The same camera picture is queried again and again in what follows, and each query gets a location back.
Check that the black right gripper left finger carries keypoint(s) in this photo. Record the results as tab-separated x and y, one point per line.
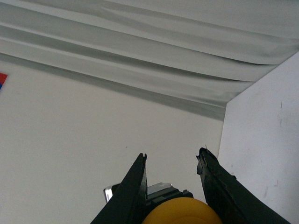
127	205

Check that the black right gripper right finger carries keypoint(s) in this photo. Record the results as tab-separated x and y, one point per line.
231	201

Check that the yellow push button switch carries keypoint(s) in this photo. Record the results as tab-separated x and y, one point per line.
167	205

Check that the white curtain backdrop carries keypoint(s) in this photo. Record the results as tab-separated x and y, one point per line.
195	55

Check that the red blue sticker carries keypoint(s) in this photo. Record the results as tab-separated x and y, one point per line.
3	78

